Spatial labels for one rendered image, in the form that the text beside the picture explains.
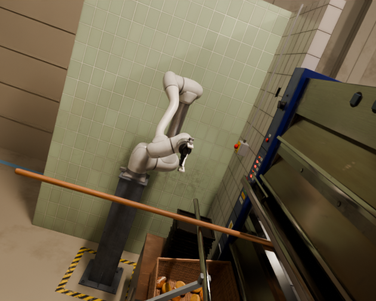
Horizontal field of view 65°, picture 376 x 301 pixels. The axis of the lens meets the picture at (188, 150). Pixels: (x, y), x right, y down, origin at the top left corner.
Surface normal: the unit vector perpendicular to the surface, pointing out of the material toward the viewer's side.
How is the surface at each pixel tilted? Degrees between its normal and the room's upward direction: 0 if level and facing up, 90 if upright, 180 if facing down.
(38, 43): 90
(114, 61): 90
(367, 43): 90
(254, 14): 90
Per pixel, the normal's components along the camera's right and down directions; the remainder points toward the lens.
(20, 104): 0.00, 0.28
